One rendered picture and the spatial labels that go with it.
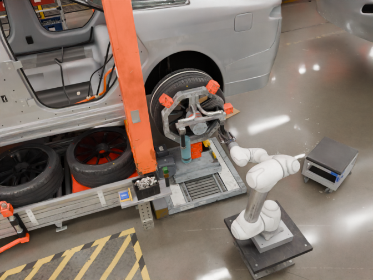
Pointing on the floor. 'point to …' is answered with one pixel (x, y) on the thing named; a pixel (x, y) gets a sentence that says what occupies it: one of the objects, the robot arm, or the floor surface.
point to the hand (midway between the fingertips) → (222, 130)
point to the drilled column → (146, 215)
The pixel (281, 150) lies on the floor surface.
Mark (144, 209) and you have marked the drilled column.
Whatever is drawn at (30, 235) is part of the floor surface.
